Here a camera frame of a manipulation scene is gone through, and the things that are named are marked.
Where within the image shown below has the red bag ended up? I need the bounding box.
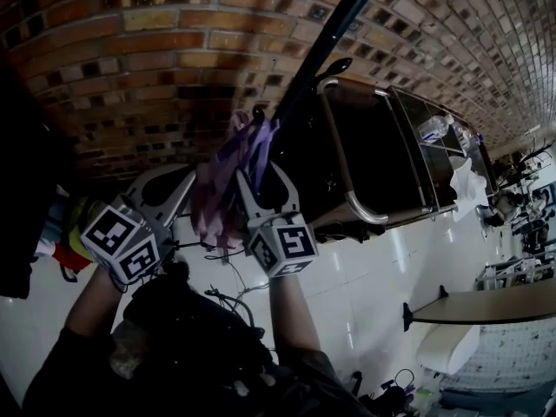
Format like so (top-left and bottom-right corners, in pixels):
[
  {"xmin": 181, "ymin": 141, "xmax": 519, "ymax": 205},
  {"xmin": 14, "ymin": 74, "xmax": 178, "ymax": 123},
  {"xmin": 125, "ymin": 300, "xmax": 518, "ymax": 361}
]
[{"xmin": 51, "ymin": 241, "xmax": 95, "ymax": 281}]

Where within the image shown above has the clear plastic water bottle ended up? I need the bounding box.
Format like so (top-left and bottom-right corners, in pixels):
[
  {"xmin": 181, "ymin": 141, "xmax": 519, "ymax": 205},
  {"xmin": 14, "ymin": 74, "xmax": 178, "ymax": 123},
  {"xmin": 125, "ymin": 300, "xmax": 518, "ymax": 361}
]
[{"xmin": 417, "ymin": 115, "xmax": 455, "ymax": 142}]

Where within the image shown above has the person's dark clothing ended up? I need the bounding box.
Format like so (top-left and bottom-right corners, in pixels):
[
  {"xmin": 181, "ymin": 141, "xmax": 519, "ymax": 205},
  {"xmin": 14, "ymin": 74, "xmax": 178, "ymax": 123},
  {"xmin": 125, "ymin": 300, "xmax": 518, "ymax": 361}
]
[{"xmin": 21, "ymin": 261, "xmax": 361, "ymax": 417}]

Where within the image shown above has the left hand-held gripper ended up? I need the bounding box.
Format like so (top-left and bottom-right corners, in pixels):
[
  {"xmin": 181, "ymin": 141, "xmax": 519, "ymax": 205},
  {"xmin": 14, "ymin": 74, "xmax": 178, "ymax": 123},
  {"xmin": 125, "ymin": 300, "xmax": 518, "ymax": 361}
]
[{"xmin": 80, "ymin": 164, "xmax": 197, "ymax": 285}]

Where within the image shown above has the yellow-green backpack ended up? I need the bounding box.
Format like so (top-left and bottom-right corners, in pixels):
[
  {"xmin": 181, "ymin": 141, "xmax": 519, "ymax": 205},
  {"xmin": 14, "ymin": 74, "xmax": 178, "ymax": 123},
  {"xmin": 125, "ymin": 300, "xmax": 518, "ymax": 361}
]
[{"xmin": 64, "ymin": 195, "xmax": 103, "ymax": 262}]

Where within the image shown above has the person's left forearm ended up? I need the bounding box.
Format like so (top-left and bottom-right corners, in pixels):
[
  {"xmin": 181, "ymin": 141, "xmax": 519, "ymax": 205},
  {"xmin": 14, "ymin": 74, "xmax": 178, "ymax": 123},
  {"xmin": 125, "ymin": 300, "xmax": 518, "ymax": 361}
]
[{"xmin": 64, "ymin": 267, "xmax": 127, "ymax": 338}]

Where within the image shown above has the black hanging coat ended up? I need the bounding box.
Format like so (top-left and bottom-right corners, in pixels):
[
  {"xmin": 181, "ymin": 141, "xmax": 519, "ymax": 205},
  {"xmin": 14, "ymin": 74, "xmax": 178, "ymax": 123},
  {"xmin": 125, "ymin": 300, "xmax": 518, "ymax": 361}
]
[{"xmin": 0, "ymin": 71, "xmax": 75, "ymax": 299}]

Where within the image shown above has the person's right forearm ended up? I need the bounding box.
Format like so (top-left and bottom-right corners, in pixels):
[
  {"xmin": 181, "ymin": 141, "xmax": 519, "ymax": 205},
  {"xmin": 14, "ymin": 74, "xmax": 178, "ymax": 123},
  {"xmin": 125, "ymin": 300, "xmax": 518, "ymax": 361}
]
[{"xmin": 267, "ymin": 274, "xmax": 322, "ymax": 364}]

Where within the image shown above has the black camera equipment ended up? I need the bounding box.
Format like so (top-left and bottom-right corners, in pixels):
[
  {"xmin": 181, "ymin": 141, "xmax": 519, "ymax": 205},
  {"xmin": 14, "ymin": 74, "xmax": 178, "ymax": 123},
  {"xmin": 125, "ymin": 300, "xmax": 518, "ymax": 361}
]
[{"xmin": 377, "ymin": 369, "xmax": 418, "ymax": 407}]

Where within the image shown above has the white chair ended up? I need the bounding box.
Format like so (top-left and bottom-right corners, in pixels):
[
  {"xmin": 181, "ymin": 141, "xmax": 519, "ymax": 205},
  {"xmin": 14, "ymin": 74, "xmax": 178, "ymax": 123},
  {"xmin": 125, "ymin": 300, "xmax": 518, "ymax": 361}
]
[{"xmin": 416, "ymin": 322, "xmax": 481, "ymax": 375}]

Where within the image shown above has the black coat rack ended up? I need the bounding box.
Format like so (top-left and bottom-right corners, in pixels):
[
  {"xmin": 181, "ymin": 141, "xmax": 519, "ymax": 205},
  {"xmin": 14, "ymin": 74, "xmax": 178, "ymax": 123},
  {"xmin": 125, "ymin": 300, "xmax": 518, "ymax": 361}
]
[{"xmin": 250, "ymin": 0, "xmax": 392, "ymax": 190}]

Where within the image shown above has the grey table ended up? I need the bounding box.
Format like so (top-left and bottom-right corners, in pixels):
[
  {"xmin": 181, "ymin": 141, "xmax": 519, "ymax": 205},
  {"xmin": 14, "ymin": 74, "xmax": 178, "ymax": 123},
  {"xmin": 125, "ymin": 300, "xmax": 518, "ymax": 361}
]
[{"xmin": 401, "ymin": 282, "xmax": 556, "ymax": 332}]

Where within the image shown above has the brown metal cart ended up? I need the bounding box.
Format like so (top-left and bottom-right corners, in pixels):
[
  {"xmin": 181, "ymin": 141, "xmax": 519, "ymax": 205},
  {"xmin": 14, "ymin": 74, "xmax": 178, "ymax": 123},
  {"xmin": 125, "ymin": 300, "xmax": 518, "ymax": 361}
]
[{"xmin": 277, "ymin": 76, "xmax": 499, "ymax": 245}]

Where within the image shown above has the white cloth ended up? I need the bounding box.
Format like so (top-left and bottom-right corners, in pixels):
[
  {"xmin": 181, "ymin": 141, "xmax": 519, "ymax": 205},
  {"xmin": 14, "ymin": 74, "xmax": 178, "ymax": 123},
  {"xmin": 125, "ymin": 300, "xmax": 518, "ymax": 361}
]
[{"xmin": 449, "ymin": 156, "xmax": 488, "ymax": 223}]

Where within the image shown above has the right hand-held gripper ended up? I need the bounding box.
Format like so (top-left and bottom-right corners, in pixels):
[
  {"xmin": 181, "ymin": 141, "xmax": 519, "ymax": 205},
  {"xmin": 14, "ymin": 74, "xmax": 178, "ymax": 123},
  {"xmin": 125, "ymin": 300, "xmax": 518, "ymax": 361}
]
[{"xmin": 234, "ymin": 165, "xmax": 320, "ymax": 279}]

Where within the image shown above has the pink purple cloth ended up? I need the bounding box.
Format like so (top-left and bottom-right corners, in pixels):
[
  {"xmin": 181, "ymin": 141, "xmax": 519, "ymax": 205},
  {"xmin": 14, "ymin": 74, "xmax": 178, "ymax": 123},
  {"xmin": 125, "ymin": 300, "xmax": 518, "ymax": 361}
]
[{"xmin": 189, "ymin": 109, "xmax": 283, "ymax": 254}]

